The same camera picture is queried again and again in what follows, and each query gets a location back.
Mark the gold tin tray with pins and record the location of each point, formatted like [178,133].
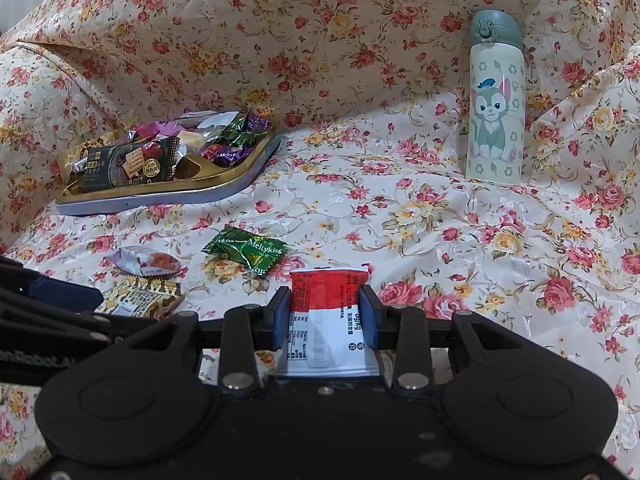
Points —
[165,187]

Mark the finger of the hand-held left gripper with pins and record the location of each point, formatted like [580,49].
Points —
[75,322]
[60,293]

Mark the green candy wrapper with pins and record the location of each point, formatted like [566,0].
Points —
[245,252]

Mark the silver wrapped snack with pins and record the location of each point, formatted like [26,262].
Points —
[142,261]

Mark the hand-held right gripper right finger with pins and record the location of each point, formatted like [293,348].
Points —
[368,317]

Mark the gold patterned snack packet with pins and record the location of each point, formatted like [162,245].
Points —
[145,300]

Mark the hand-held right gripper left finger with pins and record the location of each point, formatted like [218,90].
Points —
[281,320]

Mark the red and white snack packet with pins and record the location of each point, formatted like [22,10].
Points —
[325,310]

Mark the cat print water bottle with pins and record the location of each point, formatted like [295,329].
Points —
[495,110]

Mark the floral sofa cover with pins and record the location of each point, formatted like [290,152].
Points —
[380,240]

